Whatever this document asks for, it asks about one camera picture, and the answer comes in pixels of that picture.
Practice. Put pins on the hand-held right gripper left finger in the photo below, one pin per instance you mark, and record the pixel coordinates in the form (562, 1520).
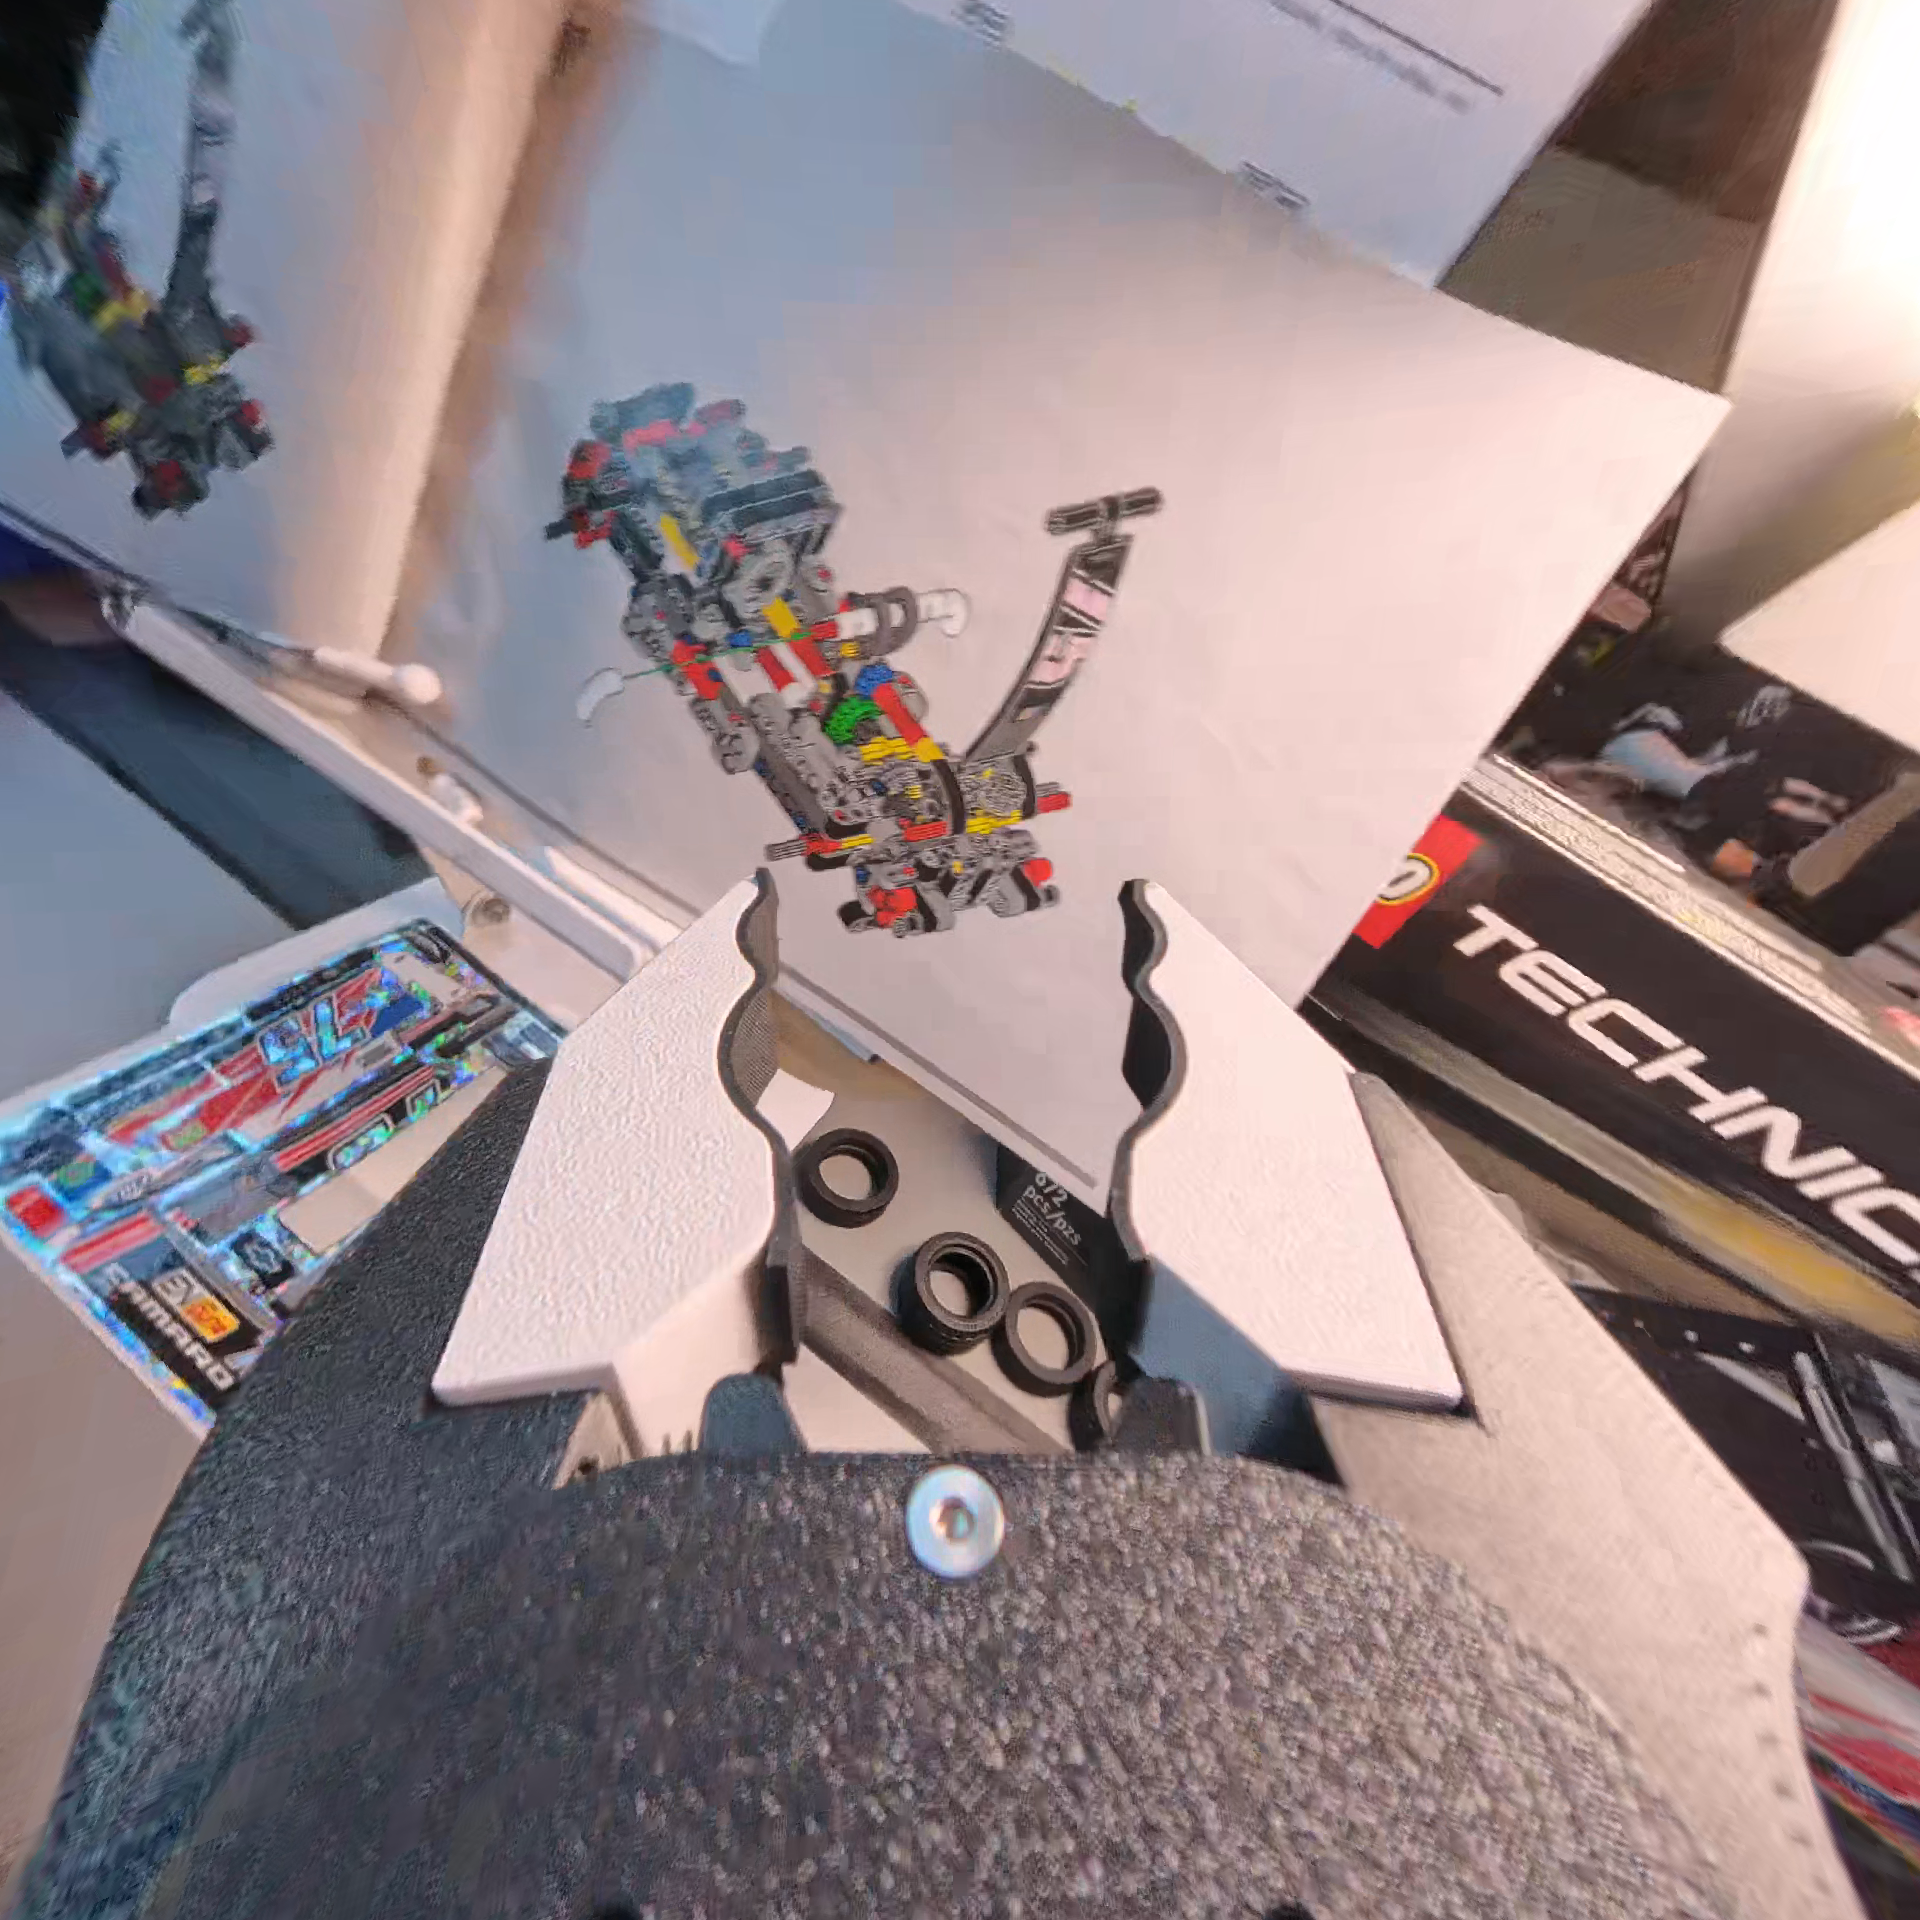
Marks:
(630, 1200)

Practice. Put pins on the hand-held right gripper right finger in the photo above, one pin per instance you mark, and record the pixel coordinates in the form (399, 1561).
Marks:
(1277, 1200)

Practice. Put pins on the lego instruction booklet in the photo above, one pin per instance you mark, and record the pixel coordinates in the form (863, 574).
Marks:
(1202, 599)

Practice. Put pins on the white printed paper sheet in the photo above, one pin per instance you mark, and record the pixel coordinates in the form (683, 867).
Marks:
(1277, 135)

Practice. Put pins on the holographic sticker sheet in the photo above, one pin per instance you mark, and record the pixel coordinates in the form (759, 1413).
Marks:
(225, 1141)

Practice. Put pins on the black rubber lego tyre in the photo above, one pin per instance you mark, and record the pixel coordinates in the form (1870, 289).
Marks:
(917, 1312)
(1021, 1373)
(1095, 1411)
(820, 1200)

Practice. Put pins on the black lego set box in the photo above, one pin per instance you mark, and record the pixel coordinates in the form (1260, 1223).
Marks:
(1651, 1079)

